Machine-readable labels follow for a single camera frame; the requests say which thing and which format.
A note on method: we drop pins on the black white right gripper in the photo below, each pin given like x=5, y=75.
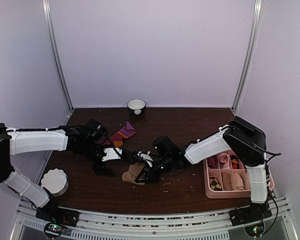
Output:
x=152, y=177

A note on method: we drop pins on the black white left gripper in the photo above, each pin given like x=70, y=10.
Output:
x=101, y=169

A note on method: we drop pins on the tan ribbed sock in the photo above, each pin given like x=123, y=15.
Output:
x=132, y=173

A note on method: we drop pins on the purple orange striped sock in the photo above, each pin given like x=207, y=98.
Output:
x=124, y=133

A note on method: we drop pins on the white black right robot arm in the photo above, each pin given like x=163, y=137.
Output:
x=248, y=142

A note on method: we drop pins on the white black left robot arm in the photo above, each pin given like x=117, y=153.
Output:
x=82, y=140

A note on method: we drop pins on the white scalloped bowl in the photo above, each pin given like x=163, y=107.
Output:
x=55, y=181

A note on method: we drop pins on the black argyle rolled sock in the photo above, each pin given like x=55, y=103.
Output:
x=214, y=184

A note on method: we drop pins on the light pink rolled sock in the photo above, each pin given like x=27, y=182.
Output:
x=224, y=160

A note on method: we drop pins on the pink divided organizer box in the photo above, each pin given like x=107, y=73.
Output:
x=217, y=173

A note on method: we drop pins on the black white small bowl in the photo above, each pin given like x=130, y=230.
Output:
x=136, y=107

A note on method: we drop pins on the tan rolled sock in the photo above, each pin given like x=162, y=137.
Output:
x=227, y=183

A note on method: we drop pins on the black red rolled sock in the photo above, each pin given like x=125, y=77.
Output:
x=234, y=162

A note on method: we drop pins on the beige rolled sock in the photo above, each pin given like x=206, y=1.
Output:
x=240, y=182

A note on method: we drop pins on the left circuit board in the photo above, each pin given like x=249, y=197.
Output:
x=53, y=230

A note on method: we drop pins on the circuit board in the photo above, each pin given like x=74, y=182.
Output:
x=53, y=230
x=254, y=230

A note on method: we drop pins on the right circuit board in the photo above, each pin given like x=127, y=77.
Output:
x=254, y=230

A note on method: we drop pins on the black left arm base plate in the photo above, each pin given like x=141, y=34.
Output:
x=60, y=216

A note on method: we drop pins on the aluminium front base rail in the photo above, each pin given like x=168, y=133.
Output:
x=207, y=225

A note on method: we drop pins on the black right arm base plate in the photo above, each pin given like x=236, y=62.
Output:
x=243, y=216

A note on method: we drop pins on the aluminium left corner post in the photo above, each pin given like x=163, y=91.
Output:
x=55, y=53

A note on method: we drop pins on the aluminium corner post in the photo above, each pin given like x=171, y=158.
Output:
x=247, y=64
x=55, y=53

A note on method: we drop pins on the aluminium right corner post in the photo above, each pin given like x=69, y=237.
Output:
x=247, y=64

